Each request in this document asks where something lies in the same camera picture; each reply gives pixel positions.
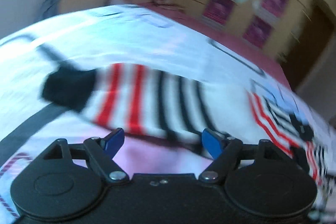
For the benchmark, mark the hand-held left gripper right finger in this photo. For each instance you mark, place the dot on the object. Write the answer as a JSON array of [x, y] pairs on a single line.
[[210, 142]]

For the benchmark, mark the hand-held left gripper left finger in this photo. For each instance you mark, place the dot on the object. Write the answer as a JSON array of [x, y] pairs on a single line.
[[114, 139]]

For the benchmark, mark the red black striped white sweater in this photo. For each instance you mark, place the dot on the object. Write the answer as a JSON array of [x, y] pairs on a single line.
[[147, 100]]

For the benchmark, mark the printed blue white blanket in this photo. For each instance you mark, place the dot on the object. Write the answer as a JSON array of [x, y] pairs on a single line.
[[118, 40]]

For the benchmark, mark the pink bed sheet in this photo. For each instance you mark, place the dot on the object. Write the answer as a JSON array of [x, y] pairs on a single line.
[[231, 37]]

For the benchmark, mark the dark brown door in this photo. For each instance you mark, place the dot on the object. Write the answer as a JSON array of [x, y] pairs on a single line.
[[307, 45]]

